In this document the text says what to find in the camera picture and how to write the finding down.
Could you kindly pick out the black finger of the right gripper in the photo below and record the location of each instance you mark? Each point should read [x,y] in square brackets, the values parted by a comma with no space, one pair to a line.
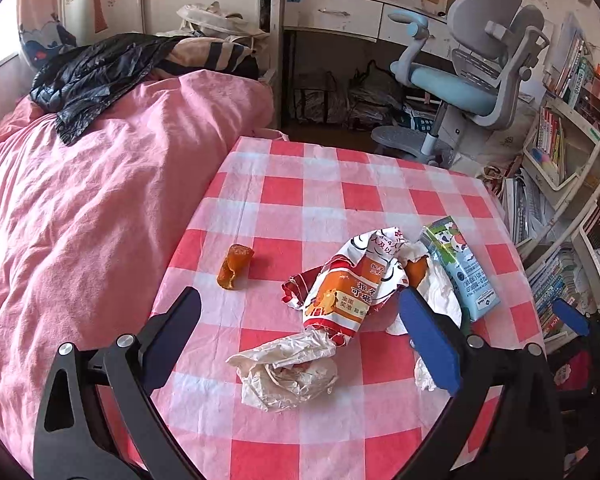
[577,322]

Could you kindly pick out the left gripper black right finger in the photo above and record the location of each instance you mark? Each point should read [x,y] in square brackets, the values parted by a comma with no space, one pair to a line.
[525,438]

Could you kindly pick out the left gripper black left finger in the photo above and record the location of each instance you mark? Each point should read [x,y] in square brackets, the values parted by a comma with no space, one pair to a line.
[72,439]

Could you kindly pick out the white paper bag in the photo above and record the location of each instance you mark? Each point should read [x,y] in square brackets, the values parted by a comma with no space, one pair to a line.
[286,372]

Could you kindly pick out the blue milk carton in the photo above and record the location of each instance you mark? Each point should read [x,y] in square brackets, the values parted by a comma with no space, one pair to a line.
[473,289]

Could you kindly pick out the white bookshelf rack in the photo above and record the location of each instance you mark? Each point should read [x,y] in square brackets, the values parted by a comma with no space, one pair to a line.
[560,157]

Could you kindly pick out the pink duvet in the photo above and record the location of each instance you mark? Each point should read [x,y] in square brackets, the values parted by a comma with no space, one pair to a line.
[87,230]

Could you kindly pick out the orange peel piece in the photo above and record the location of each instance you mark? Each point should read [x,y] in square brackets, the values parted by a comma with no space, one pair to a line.
[237,258]

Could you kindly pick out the red white snack wrapper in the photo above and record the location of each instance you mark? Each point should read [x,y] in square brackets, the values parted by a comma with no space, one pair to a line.
[360,278]

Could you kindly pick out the red checkered tablecloth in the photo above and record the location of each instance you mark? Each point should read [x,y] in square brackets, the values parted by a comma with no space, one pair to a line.
[292,237]

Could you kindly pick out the grey blue office chair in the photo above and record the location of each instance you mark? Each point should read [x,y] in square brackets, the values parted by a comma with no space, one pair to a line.
[499,44]

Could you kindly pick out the black plastic bag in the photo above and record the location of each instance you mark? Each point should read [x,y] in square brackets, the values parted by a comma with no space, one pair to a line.
[78,85]

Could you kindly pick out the striped beige pillow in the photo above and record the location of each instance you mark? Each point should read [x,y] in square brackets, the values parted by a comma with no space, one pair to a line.
[192,54]

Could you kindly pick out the white desk with drawers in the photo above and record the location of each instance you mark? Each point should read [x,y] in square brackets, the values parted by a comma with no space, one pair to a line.
[318,45]

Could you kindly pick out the pink curtain whale print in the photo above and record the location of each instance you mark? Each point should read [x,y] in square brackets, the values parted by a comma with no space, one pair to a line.
[41,32]

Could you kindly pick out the white tote bag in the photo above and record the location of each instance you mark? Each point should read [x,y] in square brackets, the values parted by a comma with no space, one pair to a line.
[212,21]

